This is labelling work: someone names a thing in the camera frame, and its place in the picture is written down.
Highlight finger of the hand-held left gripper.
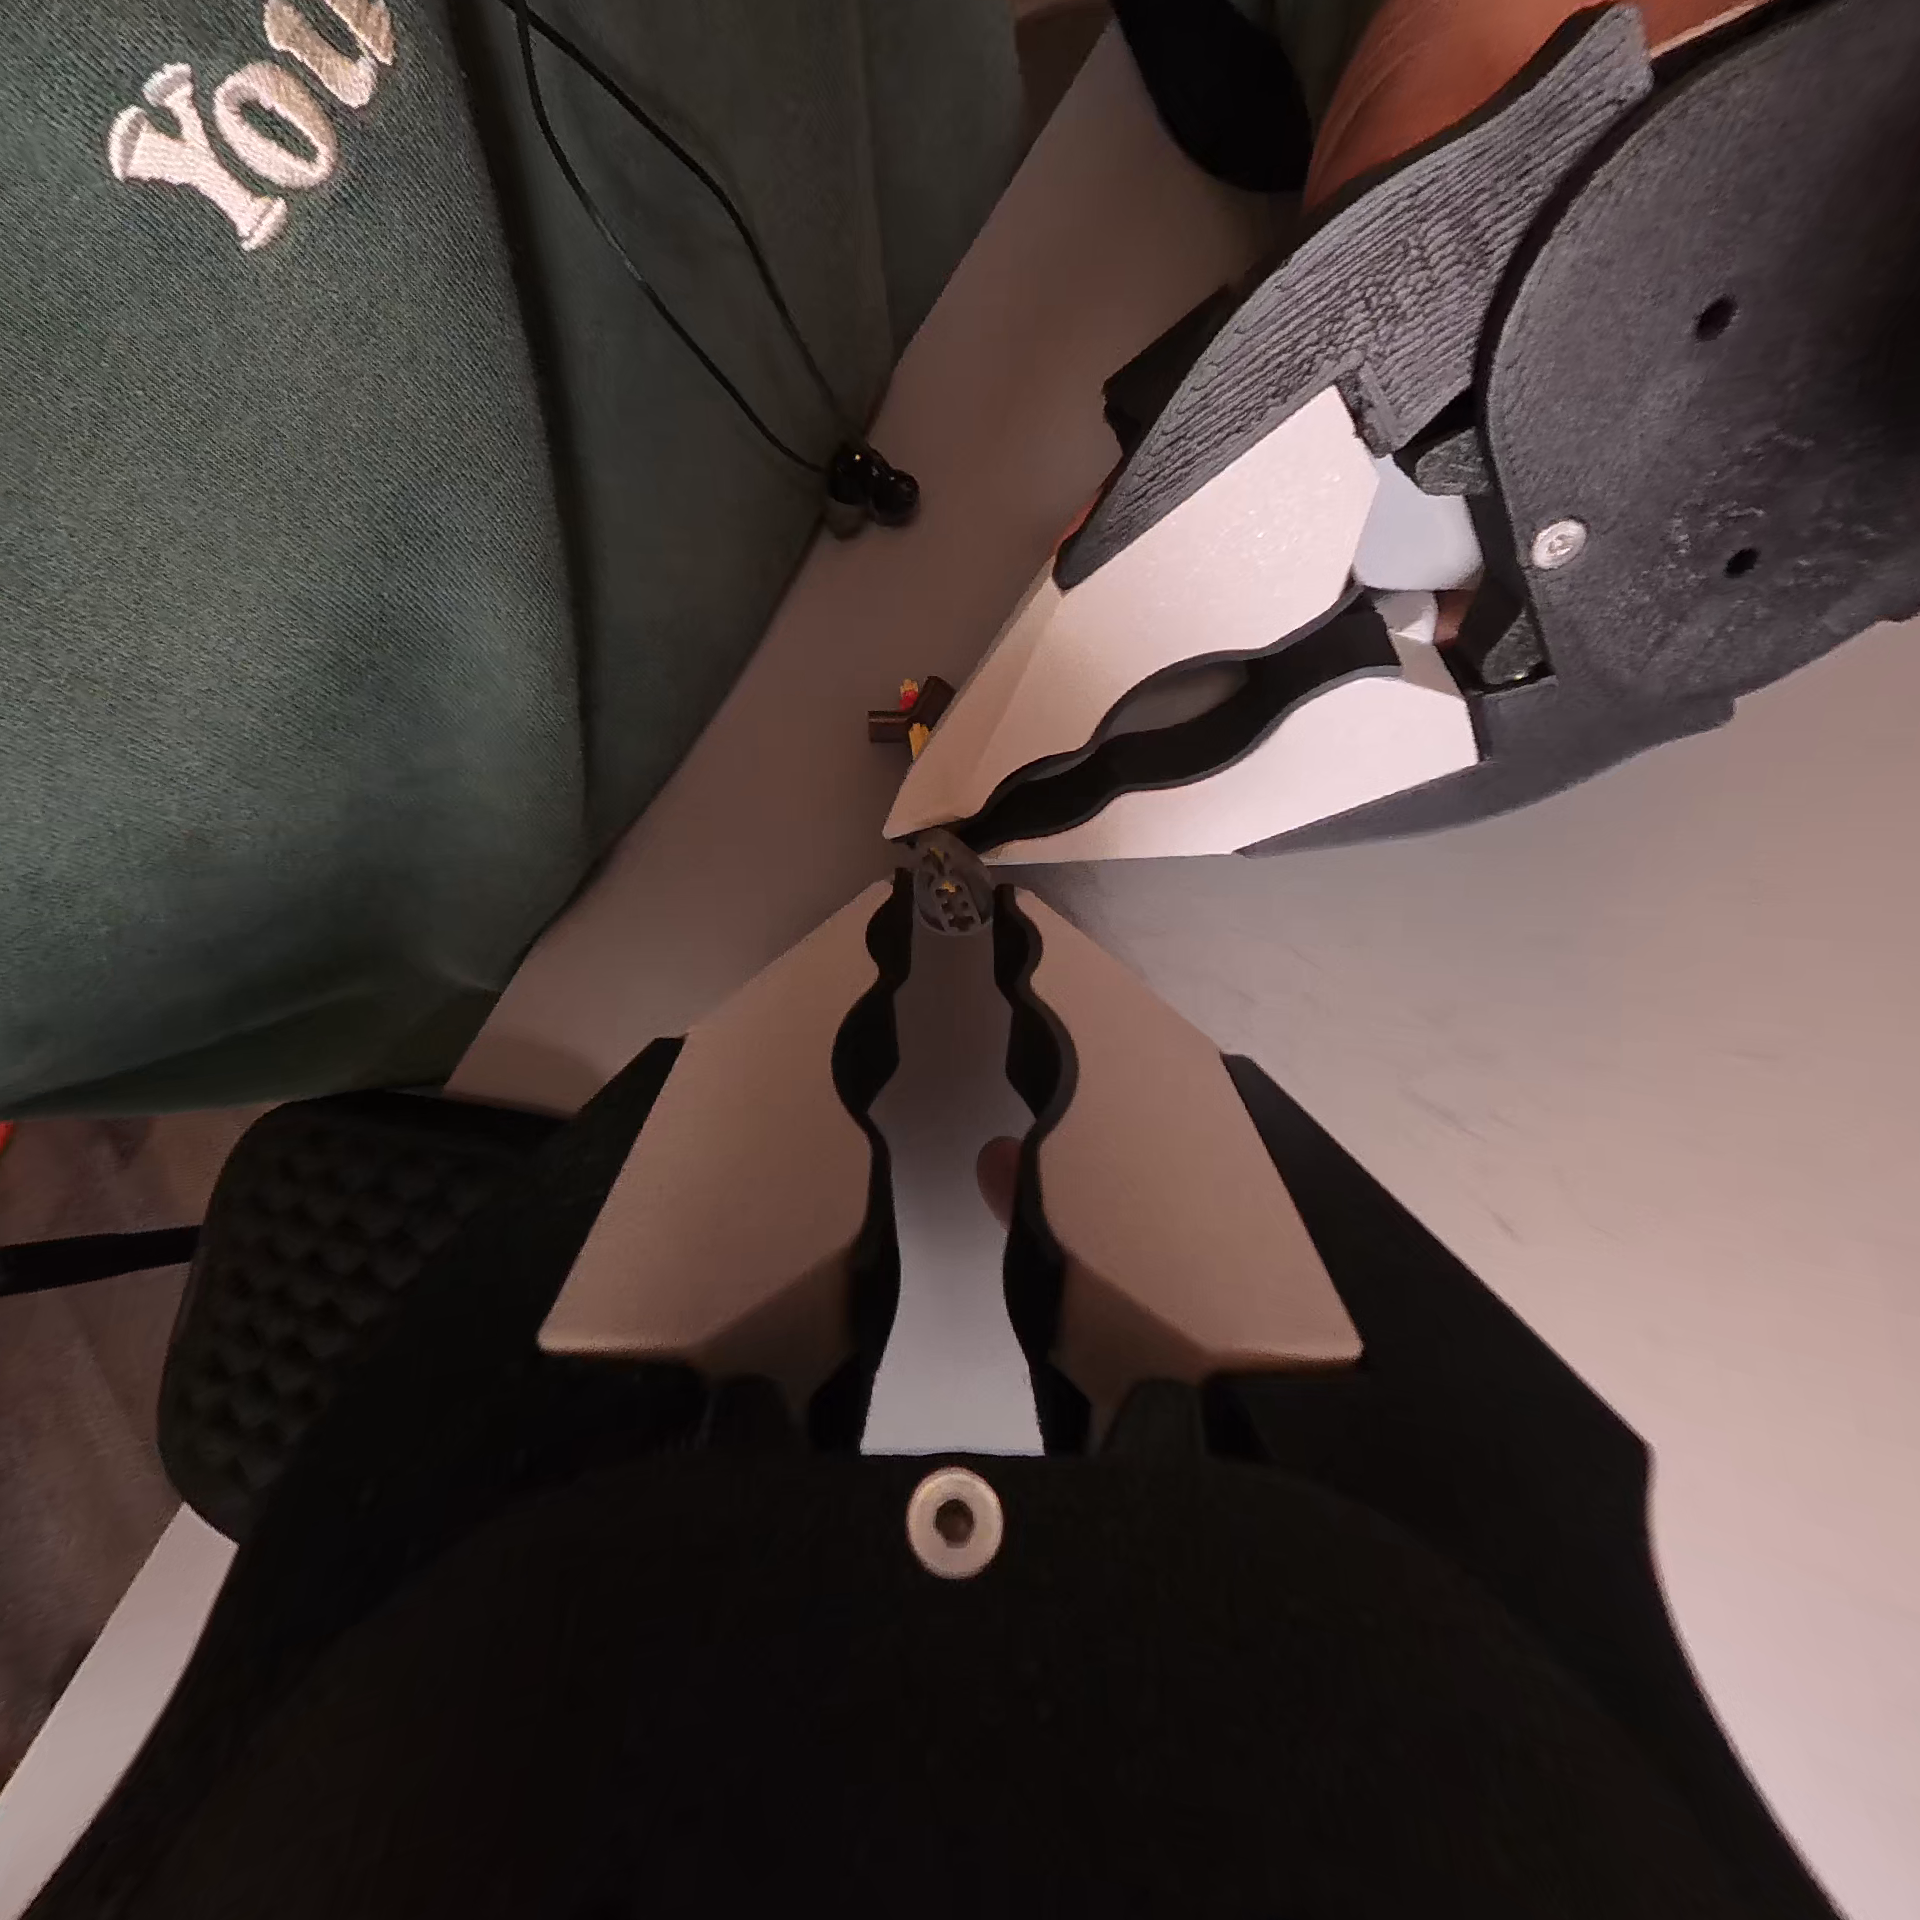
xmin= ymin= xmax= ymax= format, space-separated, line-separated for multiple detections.
xmin=975 ymin=642 xmax=1491 ymax=866
xmin=879 ymin=383 xmax=1491 ymax=846

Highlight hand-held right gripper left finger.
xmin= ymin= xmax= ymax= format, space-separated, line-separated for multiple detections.
xmin=537 ymin=877 xmax=916 ymax=1449

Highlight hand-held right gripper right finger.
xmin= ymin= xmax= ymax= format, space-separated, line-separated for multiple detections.
xmin=990 ymin=883 xmax=1367 ymax=1449

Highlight grey lego disc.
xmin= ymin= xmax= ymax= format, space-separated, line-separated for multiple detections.
xmin=908 ymin=829 xmax=993 ymax=941

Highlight person's left hand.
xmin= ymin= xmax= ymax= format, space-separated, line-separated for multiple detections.
xmin=1303 ymin=0 xmax=1613 ymax=215

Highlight black mesh chair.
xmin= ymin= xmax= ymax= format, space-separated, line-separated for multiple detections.
xmin=158 ymin=1093 xmax=632 ymax=1548

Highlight person's green sweatshirt torso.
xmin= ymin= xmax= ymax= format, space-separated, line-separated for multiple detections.
xmin=0 ymin=0 xmax=1022 ymax=1119

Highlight black earphone cable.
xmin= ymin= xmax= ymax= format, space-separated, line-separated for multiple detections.
xmin=507 ymin=0 xmax=921 ymax=531

